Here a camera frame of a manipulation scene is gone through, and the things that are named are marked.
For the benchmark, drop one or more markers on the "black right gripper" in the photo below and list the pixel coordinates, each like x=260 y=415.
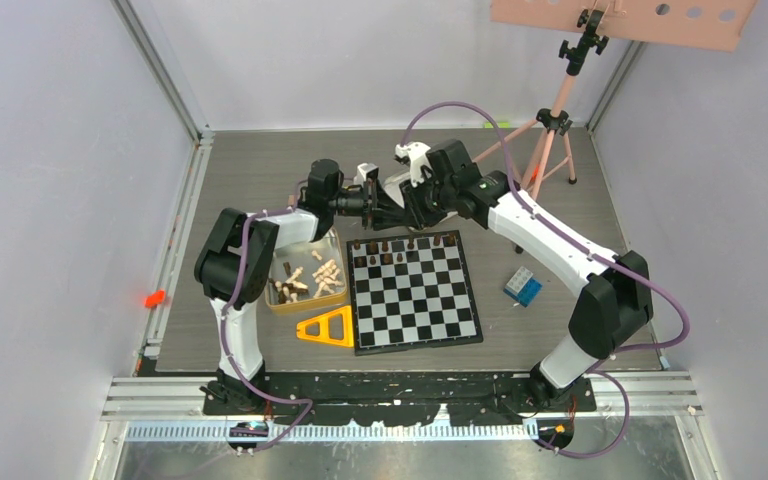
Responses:
x=413 y=203

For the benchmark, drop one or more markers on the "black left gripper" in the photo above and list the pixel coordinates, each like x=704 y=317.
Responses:
x=377 y=204

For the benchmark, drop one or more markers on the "black white folding chessboard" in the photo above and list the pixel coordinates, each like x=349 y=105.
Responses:
x=426 y=301

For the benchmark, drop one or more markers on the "gold tin box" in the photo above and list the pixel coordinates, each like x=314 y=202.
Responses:
x=307 y=276

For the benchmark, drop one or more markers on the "tin lid with bears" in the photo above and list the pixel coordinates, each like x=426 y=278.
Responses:
x=391 y=186

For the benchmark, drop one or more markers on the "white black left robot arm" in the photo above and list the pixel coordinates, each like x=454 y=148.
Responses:
x=234 y=264

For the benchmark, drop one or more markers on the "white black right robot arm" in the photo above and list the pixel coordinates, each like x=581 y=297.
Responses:
x=613 y=299

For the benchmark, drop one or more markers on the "blue white lego block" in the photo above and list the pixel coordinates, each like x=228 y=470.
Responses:
x=523 y=287

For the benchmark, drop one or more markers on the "red orange block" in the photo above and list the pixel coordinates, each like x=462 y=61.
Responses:
x=154 y=299

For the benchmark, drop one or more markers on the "pink tripod music stand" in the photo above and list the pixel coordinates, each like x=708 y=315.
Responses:
x=711 y=25

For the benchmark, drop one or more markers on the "yellow triangular toy frame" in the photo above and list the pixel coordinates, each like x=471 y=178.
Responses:
x=333 y=328

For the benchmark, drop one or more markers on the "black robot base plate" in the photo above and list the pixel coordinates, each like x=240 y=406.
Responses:
x=392 y=398

